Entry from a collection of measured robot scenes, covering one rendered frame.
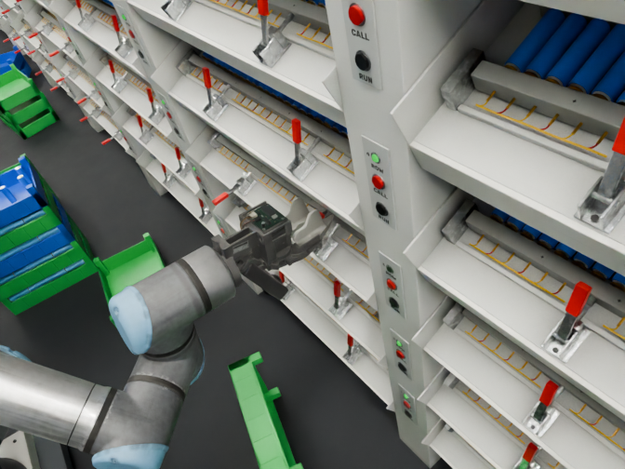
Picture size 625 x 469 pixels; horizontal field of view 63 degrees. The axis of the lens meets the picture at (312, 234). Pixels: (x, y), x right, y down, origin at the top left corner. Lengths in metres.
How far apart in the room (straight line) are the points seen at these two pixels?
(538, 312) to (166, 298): 0.47
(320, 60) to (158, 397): 0.51
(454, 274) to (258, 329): 0.97
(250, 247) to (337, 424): 0.67
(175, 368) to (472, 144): 0.54
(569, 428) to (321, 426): 0.72
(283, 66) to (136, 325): 0.39
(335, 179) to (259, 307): 0.87
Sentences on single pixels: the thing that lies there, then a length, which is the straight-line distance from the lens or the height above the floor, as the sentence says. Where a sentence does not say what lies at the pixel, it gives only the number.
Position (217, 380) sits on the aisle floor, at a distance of 1.47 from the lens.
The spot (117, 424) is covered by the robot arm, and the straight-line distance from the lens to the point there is 0.78.
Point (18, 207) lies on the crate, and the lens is 1.75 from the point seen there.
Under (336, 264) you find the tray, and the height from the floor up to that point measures 0.53.
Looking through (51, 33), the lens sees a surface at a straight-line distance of 2.33.
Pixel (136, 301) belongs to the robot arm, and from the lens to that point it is 0.73.
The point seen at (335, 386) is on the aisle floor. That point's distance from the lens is 1.37.
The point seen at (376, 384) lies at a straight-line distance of 1.19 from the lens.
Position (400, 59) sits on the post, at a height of 0.99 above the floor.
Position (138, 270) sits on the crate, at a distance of 1.84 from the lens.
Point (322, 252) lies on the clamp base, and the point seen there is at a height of 0.55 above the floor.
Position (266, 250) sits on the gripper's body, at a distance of 0.77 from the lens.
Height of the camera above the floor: 1.21
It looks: 45 degrees down
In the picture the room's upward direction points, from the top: 16 degrees counter-clockwise
